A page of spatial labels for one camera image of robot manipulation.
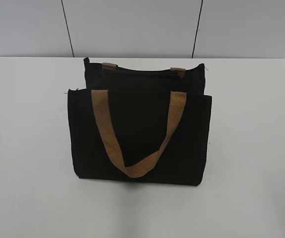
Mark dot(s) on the black tote bag tan handles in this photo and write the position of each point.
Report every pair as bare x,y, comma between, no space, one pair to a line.
140,126

